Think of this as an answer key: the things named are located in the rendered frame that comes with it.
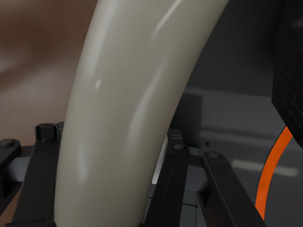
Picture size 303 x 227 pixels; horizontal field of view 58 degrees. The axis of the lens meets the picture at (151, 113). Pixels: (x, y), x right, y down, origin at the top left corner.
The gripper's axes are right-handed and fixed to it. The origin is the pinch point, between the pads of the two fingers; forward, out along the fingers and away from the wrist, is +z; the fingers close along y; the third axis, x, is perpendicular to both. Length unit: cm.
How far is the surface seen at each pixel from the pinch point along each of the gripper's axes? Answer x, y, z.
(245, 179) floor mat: -61, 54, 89
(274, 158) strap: -47, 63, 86
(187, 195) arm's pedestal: -50, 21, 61
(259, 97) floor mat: -20, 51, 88
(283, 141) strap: -38, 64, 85
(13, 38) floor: -8, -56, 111
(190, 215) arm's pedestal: -51, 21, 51
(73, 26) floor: 0, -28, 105
